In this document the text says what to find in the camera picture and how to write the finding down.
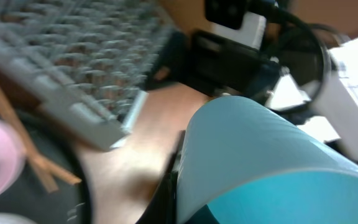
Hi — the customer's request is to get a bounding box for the wooden chopstick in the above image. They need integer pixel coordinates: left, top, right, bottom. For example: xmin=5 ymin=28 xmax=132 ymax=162
xmin=27 ymin=154 xmax=82 ymax=186
xmin=0 ymin=60 xmax=59 ymax=194

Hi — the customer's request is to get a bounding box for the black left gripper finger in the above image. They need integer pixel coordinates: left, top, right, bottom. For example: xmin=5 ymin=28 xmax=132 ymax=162
xmin=136 ymin=130 xmax=186 ymax=224

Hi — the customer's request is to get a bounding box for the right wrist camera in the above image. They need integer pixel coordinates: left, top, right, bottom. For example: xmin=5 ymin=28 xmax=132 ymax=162
xmin=204 ymin=0 xmax=267 ymax=50

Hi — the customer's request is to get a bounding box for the grey dishwasher rack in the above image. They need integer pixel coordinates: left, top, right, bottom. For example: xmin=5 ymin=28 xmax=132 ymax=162
xmin=0 ymin=0 xmax=176 ymax=151

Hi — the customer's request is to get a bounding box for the white plate with food scraps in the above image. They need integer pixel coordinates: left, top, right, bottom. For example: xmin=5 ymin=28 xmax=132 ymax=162
xmin=0 ymin=213 xmax=37 ymax=224

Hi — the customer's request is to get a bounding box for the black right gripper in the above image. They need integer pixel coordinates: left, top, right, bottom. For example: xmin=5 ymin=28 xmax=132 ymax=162
xmin=144 ymin=30 xmax=280 ymax=101

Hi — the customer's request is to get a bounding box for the light blue cup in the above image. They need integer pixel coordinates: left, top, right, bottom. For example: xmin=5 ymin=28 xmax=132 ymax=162
xmin=177 ymin=96 xmax=358 ymax=223

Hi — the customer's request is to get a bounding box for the round black tray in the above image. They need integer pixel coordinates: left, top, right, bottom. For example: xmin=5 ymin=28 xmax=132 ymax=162
xmin=0 ymin=108 xmax=94 ymax=224

